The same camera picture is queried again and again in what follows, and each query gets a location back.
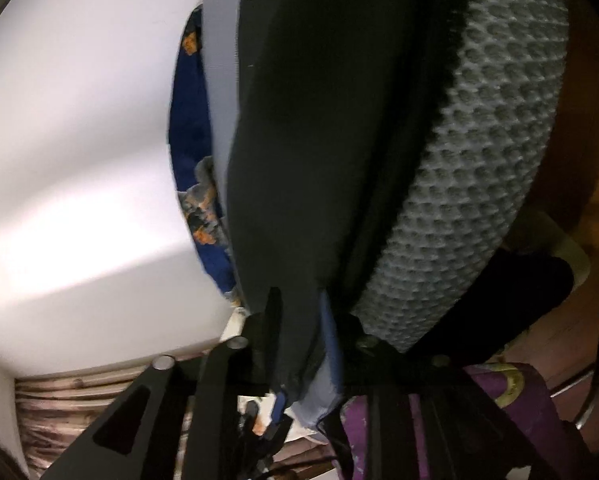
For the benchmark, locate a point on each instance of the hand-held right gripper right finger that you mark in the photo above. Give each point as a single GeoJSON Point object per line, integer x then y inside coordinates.
{"type": "Point", "coordinates": [331, 345]}

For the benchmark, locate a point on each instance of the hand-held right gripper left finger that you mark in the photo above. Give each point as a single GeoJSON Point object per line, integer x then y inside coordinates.
{"type": "Point", "coordinates": [279, 406]}

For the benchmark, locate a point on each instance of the grey mesh pants black lining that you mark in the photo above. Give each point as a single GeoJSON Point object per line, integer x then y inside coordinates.
{"type": "Point", "coordinates": [329, 110]}

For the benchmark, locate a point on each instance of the dark cloth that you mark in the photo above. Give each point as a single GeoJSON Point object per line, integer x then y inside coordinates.
{"type": "Point", "coordinates": [519, 300]}

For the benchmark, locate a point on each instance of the purple printed cloth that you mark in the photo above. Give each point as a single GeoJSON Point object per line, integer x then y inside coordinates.
{"type": "Point", "coordinates": [519, 400]}

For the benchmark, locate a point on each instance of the brown pleated curtain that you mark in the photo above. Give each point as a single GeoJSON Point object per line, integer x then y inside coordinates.
{"type": "Point", "coordinates": [59, 400]}

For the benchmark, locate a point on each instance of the white rounded object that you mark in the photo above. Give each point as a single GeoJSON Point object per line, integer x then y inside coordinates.
{"type": "Point", "coordinates": [569, 252]}

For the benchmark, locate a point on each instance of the chrome metal bar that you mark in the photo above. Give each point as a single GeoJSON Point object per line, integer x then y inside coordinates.
{"type": "Point", "coordinates": [587, 410]}

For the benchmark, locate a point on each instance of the blue printed blanket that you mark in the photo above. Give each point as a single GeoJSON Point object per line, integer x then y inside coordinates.
{"type": "Point", "coordinates": [189, 110]}

